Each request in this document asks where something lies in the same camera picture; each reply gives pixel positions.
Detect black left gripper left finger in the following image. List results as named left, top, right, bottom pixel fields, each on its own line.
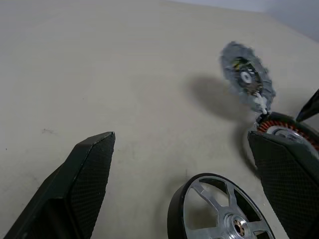
left=0, top=131, right=116, bottom=239

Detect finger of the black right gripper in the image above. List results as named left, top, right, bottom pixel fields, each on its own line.
left=296, top=87, right=319, bottom=122

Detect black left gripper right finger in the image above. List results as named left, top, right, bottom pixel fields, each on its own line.
left=247, top=130, right=319, bottom=239

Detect black rotor with silver spokes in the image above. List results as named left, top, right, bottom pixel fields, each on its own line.
left=166, top=173, right=277, bottom=239

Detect silver motor end cover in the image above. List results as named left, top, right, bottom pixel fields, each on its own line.
left=218, top=41, right=277, bottom=116

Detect copper wound motor stator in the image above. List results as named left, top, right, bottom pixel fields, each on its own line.
left=254, top=111, right=319, bottom=153

